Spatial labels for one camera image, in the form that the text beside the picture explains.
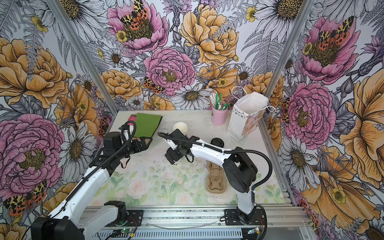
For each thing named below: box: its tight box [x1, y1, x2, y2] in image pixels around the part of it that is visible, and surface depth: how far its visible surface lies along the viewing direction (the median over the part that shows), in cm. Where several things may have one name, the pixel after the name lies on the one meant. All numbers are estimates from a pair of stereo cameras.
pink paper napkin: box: [128, 114, 137, 126], surface depth 114 cm
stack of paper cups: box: [173, 122, 188, 136], surface depth 97 cm
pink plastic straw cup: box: [211, 106, 228, 126], surface depth 110 cm
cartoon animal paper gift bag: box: [227, 91, 269, 142], surface depth 97 cm
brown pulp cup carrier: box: [206, 160, 227, 194], surface depth 85 cm
